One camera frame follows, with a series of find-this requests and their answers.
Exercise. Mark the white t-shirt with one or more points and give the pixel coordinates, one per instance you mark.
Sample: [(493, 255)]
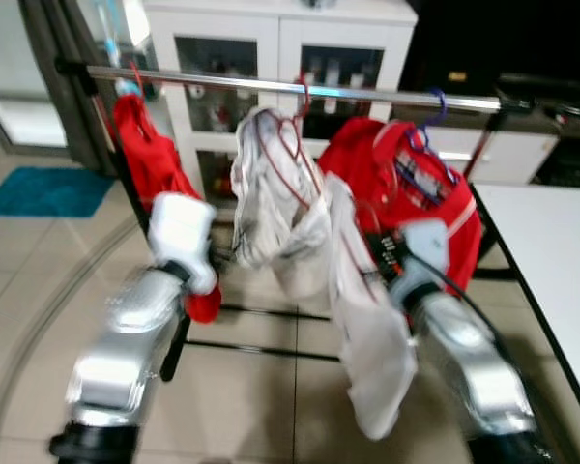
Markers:
[(372, 358)]

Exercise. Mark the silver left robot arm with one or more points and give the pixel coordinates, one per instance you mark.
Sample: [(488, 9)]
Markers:
[(126, 358)]

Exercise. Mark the blue plastic clothes hanger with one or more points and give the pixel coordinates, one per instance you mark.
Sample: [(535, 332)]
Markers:
[(439, 101)]

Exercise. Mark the red jacket with plaid lining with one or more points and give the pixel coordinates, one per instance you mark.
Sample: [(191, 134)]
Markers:
[(445, 222)]

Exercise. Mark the white denim jacket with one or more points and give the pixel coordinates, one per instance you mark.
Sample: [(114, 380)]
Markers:
[(261, 203)]

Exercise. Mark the red t-shirt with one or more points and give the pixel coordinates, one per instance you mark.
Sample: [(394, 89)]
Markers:
[(150, 164)]

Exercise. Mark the white drawer unit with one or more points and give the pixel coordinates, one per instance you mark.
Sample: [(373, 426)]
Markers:
[(507, 155)]

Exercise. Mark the black and chrome clothes rack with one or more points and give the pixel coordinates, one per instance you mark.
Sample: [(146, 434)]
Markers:
[(222, 81)]

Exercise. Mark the teal shaggy floor mat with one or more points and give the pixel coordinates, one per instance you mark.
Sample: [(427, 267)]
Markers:
[(43, 191)]

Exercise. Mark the white glass-door cabinet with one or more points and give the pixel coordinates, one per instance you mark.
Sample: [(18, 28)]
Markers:
[(275, 39)]

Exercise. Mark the black television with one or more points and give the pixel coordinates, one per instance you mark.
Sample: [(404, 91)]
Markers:
[(522, 39)]

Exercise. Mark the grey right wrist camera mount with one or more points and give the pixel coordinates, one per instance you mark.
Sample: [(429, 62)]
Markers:
[(427, 246)]

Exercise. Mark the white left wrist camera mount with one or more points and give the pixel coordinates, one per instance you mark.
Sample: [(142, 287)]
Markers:
[(179, 232)]

